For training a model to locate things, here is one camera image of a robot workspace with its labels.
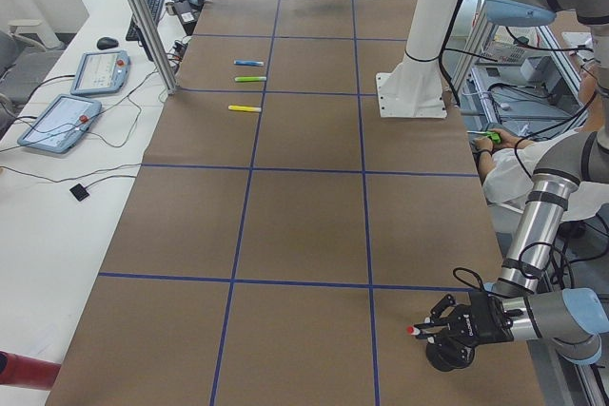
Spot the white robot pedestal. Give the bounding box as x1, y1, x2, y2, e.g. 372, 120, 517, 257
376, 0, 459, 119

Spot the green highlighter pen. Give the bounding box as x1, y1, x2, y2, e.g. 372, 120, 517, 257
234, 76, 267, 83

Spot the red cylinder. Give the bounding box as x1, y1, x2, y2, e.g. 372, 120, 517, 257
1, 351, 61, 391

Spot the blue highlighter pen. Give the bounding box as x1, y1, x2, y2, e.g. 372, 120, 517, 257
233, 59, 265, 67

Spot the lower blue teach pendant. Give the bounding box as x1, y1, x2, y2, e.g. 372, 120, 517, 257
17, 94, 102, 154

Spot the person's white sleeved forearm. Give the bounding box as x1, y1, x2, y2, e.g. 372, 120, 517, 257
482, 130, 608, 222

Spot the green handheld controller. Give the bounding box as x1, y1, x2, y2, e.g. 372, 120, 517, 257
467, 130, 501, 145

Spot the black computer mouse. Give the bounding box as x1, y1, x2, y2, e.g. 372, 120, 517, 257
96, 36, 119, 50

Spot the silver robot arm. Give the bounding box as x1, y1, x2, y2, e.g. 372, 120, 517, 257
411, 0, 608, 372

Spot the red capped white marker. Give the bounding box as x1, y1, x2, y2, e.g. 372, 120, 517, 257
407, 326, 421, 336

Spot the upper blue teach pendant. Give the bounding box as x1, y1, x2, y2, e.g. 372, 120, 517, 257
70, 49, 130, 96

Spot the black keyboard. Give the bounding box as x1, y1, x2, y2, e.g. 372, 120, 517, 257
125, 0, 166, 43

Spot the blue teach pendant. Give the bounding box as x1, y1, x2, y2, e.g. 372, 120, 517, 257
17, 94, 102, 154
70, 49, 130, 96

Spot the black mesh cup near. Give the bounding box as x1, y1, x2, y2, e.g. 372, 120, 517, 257
425, 343, 475, 373

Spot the grey office chair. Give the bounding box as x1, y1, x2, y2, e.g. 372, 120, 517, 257
1, 19, 66, 136

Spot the small black square sensor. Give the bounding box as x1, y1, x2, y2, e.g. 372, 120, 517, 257
69, 184, 89, 202

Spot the yellow highlighter pen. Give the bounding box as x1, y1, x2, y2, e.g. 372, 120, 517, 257
227, 105, 262, 113

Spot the person's hand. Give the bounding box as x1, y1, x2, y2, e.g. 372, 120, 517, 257
470, 128, 520, 154

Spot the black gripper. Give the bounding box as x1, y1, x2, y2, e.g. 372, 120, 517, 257
414, 292, 514, 354

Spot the aluminium frame post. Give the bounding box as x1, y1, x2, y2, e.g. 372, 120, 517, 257
128, 0, 177, 95

